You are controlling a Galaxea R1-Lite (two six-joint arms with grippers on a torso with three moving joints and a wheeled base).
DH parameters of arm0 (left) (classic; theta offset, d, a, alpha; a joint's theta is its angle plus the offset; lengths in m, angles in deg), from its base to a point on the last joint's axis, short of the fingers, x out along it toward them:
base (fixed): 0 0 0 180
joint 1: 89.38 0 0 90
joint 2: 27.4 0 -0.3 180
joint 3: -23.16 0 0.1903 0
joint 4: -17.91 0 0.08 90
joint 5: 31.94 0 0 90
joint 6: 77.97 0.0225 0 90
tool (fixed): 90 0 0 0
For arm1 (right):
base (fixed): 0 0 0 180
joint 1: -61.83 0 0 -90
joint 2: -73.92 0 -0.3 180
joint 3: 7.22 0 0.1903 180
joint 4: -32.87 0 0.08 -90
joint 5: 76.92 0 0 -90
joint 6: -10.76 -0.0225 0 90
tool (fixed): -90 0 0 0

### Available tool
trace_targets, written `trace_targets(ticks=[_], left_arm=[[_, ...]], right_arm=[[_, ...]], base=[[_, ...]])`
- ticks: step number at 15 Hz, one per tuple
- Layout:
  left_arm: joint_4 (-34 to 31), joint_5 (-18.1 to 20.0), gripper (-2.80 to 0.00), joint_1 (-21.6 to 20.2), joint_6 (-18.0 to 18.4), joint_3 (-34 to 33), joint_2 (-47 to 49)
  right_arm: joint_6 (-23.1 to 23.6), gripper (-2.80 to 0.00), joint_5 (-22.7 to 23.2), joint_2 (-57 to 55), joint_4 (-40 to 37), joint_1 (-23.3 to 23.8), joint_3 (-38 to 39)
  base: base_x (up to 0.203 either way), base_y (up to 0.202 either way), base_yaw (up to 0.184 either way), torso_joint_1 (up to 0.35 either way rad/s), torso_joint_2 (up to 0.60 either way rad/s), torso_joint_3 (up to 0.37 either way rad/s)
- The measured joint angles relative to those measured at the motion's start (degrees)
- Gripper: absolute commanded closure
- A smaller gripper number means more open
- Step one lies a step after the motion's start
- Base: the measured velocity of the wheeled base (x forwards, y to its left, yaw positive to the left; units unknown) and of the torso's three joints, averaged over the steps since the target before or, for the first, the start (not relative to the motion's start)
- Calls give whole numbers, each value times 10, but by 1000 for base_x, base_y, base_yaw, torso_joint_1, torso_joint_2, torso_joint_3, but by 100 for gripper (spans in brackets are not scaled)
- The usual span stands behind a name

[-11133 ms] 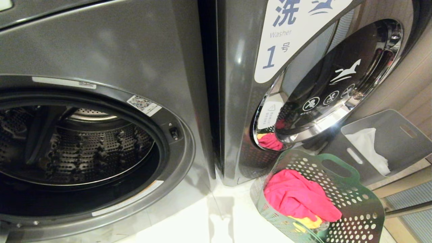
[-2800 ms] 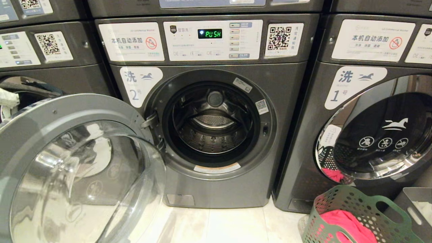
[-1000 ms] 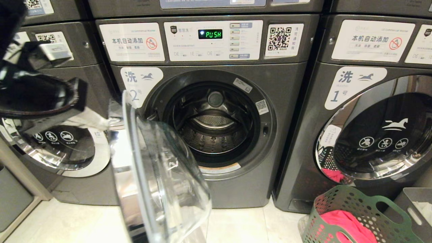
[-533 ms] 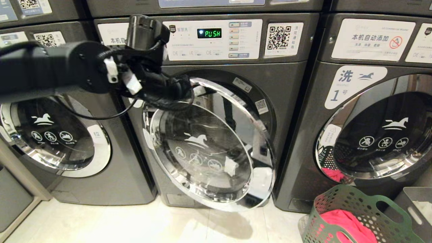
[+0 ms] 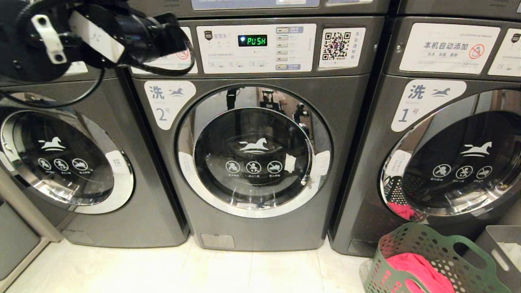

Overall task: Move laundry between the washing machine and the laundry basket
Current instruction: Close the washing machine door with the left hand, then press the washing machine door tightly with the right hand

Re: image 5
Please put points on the pink cloth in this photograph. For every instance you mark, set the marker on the pink cloth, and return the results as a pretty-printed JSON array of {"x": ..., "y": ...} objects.
[{"x": 419, "y": 270}]

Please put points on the round chrome washer door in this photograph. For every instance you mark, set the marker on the round chrome washer door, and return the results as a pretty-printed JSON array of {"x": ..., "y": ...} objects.
[
  {"x": 460, "y": 179},
  {"x": 254, "y": 179},
  {"x": 61, "y": 171}
]

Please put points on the grey stacked dryer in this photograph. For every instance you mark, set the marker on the grey stacked dryer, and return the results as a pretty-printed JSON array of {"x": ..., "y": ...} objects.
[{"x": 456, "y": 8}]

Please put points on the white cloth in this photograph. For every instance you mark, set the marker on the white cloth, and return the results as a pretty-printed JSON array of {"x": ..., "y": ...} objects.
[{"x": 511, "y": 249}]

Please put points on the green perforated laundry basket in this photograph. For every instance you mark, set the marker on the green perforated laundry basket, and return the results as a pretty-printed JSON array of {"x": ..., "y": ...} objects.
[{"x": 427, "y": 242}]

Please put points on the grey plastic bin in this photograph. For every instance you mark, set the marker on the grey plastic bin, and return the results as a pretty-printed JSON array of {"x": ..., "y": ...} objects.
[{"x": 508, "y": 276}]

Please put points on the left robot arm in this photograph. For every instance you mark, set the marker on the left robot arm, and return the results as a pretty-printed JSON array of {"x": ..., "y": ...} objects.
[{"x": 24, "y": 49}]

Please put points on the grey cabinet panel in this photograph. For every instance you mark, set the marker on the grey cabinet panel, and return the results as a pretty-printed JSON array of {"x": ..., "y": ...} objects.
[{"x": 14, "y": 240}]

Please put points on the grey front-load washing machine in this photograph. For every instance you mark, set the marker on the grey front-load washing machine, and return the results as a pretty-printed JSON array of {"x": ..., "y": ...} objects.
[
  {"x": 362, "y": 183},
  {"x": 163, "y": 183},
  {"x": 150, "y": 211}
]

